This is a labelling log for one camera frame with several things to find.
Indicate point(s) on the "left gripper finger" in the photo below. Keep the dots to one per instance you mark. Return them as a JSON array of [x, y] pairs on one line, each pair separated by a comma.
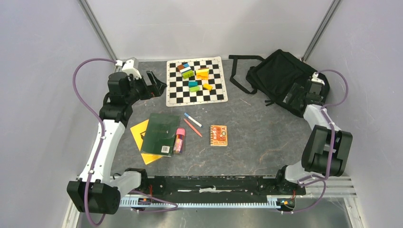
[[146, 95], [156, 86]]

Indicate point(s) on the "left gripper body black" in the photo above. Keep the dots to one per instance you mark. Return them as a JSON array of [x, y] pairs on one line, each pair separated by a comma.
[[137, 86]]

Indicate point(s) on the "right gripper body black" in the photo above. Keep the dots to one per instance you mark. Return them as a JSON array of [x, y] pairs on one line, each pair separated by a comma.
[[297, 90]]

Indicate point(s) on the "black student backpack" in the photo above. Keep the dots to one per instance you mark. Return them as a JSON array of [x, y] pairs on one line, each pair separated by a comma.
[[275, 75]]

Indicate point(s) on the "dark green book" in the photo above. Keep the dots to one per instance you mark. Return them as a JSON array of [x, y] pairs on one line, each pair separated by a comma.
[[160, 134]]

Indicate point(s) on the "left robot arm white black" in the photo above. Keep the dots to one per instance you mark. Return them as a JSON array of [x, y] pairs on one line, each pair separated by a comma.
[[95, 191]]

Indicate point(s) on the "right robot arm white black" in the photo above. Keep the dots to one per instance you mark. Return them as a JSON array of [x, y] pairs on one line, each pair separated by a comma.
[[325, 153]]

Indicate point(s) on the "brown blue white block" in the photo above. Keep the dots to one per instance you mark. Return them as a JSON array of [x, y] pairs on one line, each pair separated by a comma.
[[183, 68]]

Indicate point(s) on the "green toy block stack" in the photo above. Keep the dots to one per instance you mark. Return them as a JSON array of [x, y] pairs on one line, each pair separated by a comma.
[[187, 74]]

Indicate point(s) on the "yellow book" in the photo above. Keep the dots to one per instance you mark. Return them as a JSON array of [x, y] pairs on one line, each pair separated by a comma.
[[138, 133]]

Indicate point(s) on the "black white chessboard mat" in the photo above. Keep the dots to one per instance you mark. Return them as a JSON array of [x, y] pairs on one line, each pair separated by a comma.
[[177, 91]]

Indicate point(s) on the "teal toy block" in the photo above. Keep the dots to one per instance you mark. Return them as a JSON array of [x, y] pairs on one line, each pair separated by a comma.
[[192, 83]]

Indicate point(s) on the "blue white marker pen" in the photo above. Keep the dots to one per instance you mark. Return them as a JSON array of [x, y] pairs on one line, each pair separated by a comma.
[[193, 120]]

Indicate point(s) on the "light green toy block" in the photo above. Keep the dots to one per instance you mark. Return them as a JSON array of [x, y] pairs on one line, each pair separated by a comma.
[[194, 89]]

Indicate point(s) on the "red pencil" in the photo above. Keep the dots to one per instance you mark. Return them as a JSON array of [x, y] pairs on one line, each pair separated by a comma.
[[193, 128]]

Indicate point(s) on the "yellow orange block stack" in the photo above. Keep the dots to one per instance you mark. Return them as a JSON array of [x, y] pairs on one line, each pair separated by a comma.
[[202, 73]]

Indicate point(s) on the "pink lid marker case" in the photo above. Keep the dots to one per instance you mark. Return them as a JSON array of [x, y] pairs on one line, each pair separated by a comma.
[[178, 146]]

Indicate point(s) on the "small yellow toy block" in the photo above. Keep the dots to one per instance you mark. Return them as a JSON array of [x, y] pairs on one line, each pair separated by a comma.
[[207, 87]]

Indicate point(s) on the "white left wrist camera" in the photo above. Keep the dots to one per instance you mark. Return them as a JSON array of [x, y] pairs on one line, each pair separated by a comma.
[[130, 67]]

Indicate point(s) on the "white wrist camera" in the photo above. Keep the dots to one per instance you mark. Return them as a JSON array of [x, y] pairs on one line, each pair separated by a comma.
[[130, 67], [316, 80]]

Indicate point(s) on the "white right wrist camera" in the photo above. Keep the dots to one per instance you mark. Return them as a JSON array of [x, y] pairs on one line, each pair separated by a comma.
[[316, 80]]

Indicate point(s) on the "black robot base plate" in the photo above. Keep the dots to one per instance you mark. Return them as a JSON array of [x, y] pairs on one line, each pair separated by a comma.
[[218, 189]]

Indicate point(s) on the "slotted cable duct rail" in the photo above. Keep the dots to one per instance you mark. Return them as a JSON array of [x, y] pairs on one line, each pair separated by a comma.
[[134, 201]]

